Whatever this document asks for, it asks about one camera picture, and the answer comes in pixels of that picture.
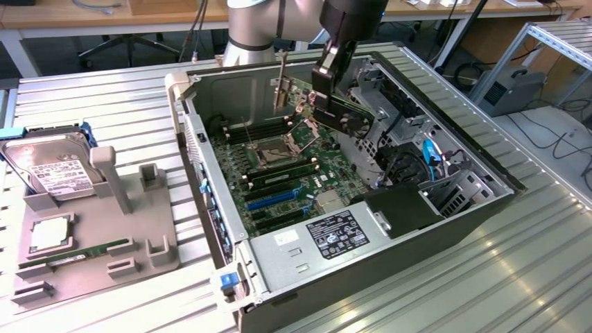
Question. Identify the silver chipset heatsink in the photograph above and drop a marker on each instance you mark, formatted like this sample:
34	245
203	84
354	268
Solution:
330	201

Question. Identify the green motherboard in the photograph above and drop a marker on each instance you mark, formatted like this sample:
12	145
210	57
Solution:
332	163

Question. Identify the black graphics card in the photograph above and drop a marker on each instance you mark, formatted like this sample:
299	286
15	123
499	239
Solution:
351	121

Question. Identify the thin metal locking lever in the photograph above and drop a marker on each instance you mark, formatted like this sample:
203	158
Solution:
250	138

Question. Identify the blue disk carrier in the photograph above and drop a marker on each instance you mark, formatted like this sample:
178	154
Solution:
11	133

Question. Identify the grey parts rack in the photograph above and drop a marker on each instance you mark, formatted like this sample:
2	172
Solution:
92	222

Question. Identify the CPU socket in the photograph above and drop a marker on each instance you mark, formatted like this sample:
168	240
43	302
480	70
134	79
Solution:
272	152

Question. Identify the black office chair base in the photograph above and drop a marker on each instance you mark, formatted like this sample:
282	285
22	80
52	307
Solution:
130	43

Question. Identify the installed green RAM stick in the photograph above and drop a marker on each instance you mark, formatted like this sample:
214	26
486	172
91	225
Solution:
282	177

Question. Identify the silver power supply unit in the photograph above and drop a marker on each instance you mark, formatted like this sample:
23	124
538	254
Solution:
296	256

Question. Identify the black slanted pole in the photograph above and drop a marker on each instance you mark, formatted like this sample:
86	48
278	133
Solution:
460	33

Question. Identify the brown cardboard box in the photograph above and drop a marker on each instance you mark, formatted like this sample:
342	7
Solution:
158	7

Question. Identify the blue case latch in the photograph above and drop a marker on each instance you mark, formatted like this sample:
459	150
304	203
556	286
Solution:
228	280

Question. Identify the perforated metal disk bay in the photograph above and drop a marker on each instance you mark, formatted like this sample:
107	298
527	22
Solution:
360	156

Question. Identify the loose green RAM stick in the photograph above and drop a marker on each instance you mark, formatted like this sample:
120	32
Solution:
70	257

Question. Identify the long wooden desk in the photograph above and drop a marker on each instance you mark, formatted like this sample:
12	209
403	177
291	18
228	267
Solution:
508	12

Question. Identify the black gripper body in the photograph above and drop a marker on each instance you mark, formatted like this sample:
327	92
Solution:
354	19

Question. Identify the black plastic shroud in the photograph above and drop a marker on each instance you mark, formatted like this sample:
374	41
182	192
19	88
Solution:
402	208

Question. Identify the aluminium slat frame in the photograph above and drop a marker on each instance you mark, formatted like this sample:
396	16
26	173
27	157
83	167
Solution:
555	38

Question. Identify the open black PC case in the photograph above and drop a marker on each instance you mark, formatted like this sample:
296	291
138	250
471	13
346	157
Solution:
416	249

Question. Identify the open metal socket cover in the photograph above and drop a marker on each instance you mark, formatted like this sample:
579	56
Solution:
303	133

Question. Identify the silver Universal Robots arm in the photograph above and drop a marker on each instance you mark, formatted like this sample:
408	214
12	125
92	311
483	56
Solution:
250	27

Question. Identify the silver hard disk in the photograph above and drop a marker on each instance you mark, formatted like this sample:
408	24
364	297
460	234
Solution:
42	156

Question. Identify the wooden desk with box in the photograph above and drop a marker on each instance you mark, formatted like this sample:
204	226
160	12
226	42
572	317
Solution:
46	19

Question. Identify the black expansion slot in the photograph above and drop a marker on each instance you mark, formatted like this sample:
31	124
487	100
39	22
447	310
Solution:
279	221
268	194

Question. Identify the silver CPU chip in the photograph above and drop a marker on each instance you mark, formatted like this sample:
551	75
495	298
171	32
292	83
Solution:
48	234

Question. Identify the black RAM slot bank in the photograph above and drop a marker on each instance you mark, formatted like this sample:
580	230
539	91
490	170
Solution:
259	132

